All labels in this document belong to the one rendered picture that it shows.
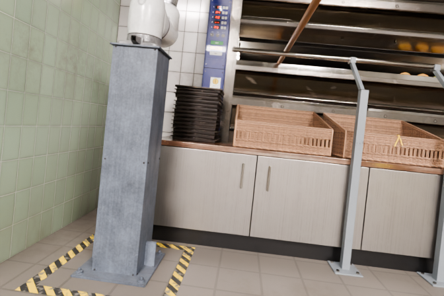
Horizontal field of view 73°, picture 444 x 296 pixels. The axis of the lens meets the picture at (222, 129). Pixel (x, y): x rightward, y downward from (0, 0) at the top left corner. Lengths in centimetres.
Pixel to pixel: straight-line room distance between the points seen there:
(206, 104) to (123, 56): 64
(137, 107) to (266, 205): 87
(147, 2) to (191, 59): 91
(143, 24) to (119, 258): 102
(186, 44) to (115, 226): 140
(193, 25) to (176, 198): 127
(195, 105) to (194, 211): 62
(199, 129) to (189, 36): 80
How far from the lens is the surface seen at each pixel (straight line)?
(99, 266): 153
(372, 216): 187
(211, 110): 182
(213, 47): 225
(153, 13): 145
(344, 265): 184
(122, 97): 137
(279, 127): 172
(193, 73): 226
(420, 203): 196
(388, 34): 236
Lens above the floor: 70
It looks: 1 degrees down
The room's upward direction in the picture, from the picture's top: 6 degrees clockwise
